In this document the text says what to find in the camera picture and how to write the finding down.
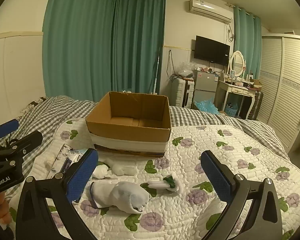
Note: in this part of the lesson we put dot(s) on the white louvred wardrobe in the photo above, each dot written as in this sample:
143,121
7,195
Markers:
282,80

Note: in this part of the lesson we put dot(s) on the wide teal curtain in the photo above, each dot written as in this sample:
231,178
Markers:
77,42

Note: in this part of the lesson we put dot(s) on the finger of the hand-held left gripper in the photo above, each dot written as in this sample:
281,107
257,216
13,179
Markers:
27,140
5,128

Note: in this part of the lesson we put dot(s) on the white storage cabinet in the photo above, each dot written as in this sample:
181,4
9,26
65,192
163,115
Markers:
181,92

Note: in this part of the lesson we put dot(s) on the narrow teal curtain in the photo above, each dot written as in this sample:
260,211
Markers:
248,42

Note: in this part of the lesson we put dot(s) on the white dressing table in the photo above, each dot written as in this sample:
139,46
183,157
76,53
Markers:
236,88

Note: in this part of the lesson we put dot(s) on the clear plastic bag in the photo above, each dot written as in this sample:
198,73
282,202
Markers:
186,68

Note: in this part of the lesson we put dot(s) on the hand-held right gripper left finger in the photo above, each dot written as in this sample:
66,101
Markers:
83,172

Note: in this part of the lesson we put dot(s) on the grey checked bed sheet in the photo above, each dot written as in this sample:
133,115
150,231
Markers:
52,115

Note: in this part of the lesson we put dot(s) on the white mop pole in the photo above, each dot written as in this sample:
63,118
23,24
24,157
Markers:
157,70

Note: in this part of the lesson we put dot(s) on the brown cardboard box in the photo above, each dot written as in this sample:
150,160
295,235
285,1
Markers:
150,107

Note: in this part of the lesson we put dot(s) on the white oval mirror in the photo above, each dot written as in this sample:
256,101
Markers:
237,63

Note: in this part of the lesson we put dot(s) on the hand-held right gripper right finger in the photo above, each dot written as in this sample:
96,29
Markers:
215,175

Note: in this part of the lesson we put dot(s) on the dark floral pillow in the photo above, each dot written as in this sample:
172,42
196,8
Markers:
33,103

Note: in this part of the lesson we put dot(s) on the large white sock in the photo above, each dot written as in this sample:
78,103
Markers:
122,195

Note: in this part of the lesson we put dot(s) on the floral tissue pack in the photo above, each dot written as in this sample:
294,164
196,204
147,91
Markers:
65,157

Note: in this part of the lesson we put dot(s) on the blue storage basket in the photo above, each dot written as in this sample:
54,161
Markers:
231,110

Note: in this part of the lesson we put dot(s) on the grey mini fridge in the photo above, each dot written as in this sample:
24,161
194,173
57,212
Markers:
205,85

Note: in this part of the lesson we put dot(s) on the black wall television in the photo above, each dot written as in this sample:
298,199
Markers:
211,50

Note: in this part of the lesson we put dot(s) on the blue plastic bag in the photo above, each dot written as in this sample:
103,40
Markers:
206,106

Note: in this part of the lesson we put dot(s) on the floral quilted blanket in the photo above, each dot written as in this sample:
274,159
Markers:
190,142

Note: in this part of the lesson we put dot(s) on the white air conditioner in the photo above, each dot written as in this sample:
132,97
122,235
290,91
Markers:
210,8

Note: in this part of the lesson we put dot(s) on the teal corner curtain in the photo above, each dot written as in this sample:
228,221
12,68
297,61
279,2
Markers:
140,42

